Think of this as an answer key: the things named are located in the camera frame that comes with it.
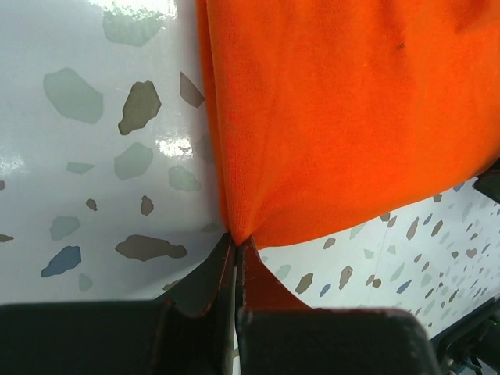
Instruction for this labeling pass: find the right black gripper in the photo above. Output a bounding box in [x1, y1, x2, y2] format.
[473, 159, 500, 203]

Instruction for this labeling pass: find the orange t shirt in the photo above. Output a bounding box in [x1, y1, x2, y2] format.
[196, 1, 499, 248]

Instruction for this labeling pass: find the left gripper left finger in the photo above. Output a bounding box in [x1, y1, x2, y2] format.
[1, 234, 235, 374]

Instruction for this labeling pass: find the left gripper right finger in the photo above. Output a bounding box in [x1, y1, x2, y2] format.
[235, 239, 440, 374]

